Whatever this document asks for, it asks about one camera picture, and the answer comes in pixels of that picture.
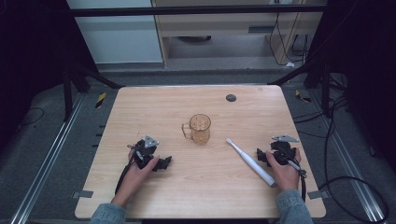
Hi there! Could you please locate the white electric toothbrush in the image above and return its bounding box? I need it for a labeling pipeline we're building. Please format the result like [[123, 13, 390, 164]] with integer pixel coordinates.
[[226, 137, 277, 189]]

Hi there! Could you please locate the grey table bracket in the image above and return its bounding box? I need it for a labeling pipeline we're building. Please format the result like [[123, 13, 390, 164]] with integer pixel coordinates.
[[307, 189, 330, 201], [72, 189, 94, 200]]

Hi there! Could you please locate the black upright frame post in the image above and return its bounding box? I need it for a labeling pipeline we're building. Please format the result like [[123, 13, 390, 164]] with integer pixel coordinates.
[[62, 64, 74, 123], [321, 61, 332, 119]]

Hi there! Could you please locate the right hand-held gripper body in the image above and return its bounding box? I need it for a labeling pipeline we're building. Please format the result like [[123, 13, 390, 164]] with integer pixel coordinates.
[[269, 133, 300, 166]]

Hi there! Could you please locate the amber glass cup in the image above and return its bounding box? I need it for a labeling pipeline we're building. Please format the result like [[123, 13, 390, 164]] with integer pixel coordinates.
[[181, 113, 212, 147]]

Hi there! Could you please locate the white cabinet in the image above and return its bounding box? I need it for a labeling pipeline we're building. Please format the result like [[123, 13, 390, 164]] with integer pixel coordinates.
[[65, 0, 163, 65]]

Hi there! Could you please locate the left hand-held gripper cable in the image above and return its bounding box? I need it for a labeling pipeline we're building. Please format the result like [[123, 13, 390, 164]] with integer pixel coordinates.
[[114, 154, 138, 196]]

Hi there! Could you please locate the thin black floor cable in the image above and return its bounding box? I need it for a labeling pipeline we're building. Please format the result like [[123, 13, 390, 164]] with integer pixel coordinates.
[[18, 106, 46, 128]]

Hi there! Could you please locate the black curtain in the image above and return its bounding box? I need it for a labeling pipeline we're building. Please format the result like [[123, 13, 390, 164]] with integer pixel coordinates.
[[0, 0, 98, 152], [306, 0, 396, 174]]

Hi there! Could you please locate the thick black floor cable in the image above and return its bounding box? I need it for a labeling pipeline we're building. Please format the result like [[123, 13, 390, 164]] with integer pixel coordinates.
[[317, 95, 390, 224]]

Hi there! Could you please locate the person's left hand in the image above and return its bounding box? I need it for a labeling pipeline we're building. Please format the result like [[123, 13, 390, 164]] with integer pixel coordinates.
[[111, 150, 161, 208]]

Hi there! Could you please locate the black diagonal frame strut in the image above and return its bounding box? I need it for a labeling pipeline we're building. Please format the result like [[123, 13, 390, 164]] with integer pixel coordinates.
[[267, 58, 322, 87], [72, 61, 125, 91]]

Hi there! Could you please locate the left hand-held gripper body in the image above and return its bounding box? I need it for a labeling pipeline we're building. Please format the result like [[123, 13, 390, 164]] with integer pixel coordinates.
[[126, 133, 161, 171]]

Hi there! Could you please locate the person's right hand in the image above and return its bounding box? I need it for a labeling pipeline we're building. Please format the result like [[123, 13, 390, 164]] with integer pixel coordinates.
[[265, 147, 303, 192]]

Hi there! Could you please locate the light wooden desk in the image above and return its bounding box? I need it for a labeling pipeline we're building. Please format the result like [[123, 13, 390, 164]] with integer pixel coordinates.
[[150, 0, 329, 68]]

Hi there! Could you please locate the hand-held gripper cable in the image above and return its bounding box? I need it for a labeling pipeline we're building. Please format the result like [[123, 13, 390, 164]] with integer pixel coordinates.
[[284, 154, 308, 203], [114, 154, 138, 196]]

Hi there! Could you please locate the black cable under desk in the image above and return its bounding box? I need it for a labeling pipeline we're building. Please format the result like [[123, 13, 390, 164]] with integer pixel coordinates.
[[268, 11, 305, 67]]

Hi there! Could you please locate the right hand-held gripper cable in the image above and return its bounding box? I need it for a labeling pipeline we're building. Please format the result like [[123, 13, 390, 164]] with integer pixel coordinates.
[[284, 154, 308, 203]]

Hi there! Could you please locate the aluminium floor rail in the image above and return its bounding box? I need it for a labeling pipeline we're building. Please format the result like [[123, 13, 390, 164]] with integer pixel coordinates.
[[8, 92, 86, 224], [310, 89, 388, 224]]

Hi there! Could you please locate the black horizontal frame bar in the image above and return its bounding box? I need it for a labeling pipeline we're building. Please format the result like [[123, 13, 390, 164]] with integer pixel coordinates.
[[66, 4, 328, 18]]

